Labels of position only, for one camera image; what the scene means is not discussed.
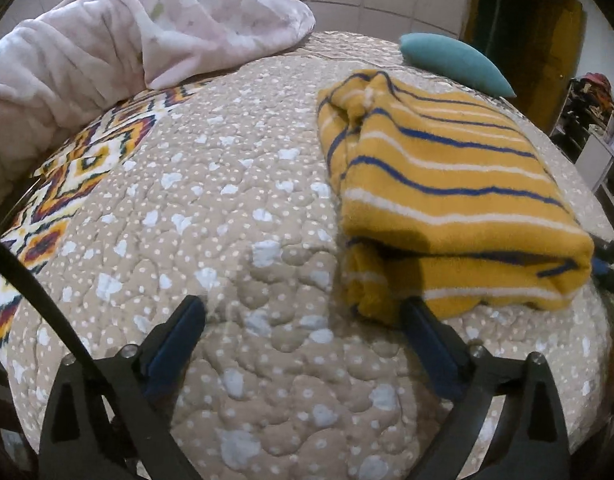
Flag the yellow striped sweater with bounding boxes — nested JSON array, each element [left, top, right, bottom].
[[317, 69, 596, 329]]

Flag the wooden door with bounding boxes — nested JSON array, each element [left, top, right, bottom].
[[466, 0, 586, 133]]

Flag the cluttered shoe rack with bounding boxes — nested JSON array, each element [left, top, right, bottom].
[[551, 73, 614, 162]]

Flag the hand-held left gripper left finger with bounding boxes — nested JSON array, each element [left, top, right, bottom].
[[38, 295, 208, 480]]

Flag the teal pillow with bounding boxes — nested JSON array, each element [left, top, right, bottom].
[[399, 33, 517, 99]]

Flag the black cable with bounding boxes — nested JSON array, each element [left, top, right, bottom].
[[0, 236, 105, 388]]

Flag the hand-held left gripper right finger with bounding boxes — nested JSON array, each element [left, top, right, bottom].
[[399, 297, 573, 480]]

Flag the pink floral duvet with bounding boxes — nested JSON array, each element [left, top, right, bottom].
[[0, 0, 317, 217]]

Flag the beige quilted bedspread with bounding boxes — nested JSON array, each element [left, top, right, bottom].
[[0, 30, 614, 480]]

